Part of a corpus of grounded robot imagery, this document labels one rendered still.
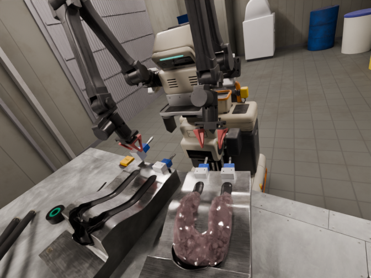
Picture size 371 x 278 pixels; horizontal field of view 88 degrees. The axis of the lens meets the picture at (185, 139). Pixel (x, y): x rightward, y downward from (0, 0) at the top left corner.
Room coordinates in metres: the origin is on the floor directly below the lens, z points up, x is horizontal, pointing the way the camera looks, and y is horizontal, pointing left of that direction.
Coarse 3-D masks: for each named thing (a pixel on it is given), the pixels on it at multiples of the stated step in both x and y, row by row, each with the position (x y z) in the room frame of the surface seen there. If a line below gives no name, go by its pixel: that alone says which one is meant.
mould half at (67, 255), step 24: (168, 168) 0.66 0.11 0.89; (96, 192) 0.64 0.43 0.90; (168, 192) 0.58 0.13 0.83; (120, 216) 0.45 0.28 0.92; (144, 216) 0.48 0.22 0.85; (72, 240) 0.46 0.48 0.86; (96, 240) 0.38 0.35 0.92; (120, 240) 0.40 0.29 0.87; (48, 264) 0.39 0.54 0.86; (72, 264) 0.37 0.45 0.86; (96, 264) 0.35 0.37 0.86
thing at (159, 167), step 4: (172, 156) 0.73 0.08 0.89; (164, 160) 0.71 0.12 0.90; (168, 160) 0.70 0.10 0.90; (156, 164) 0.67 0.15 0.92; (160, 164) 0.67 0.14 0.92; (164, 164) 0.66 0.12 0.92; (168, 164) 0.68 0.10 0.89; (156, 168) 0.66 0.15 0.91; (160, 168) 0.64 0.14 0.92; (164, 168) 0.65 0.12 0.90; (160, 172) 0.65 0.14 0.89
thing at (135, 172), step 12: (120, 192) 0.61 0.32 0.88; (144, 192) 0.56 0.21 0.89; (84, 204) 0.54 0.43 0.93; (96, 204) 0.53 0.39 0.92; (132, 204) 0.52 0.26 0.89; (72, 216) 0.49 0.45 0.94; (96, 216) 0.46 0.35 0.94; (108, 216) 0.45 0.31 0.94; (84, 228) 0.48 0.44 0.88; (84, 240) 0.43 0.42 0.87
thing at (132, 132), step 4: (124, 124) 0.74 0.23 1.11; (116, 128) 0.72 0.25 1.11; (120, 128) 0.72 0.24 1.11; (124, 128) 0.73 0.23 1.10; (128, 128) 0.75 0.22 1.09; (116, 132) 0.72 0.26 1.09; (120, 132) 0.72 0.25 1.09; (124, 132) 0.72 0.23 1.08; (128, 132) 0.73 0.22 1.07; (132, 132) 0.73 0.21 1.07; (136, 132) 0.73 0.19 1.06; (120, 136) 0.72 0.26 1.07; (124, 136) 0.72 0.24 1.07; (128, 136) 0.72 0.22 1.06; (116, 140) 0.75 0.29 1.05; (120, 140) 0.73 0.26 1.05; (124, 140) 0.71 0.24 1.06; (128, 140) 0.69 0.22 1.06
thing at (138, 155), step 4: (144, 144) 0.78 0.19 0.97; (148, 144) 0.79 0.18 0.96; (144, 148) 0.75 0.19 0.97; (148, 148) 0.77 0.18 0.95; (132, 152) 0.73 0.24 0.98; (136, 152) 0.72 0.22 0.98; (140, 152) 0.73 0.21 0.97; (144, 152) 0.74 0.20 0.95; (132, 156) 0.75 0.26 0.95; (136, 156) 0.73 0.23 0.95; (140, 156) 0.72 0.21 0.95; (144, 156) 0.73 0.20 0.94; (136, 160) 0.74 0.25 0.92; (140, 160) 0.72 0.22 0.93
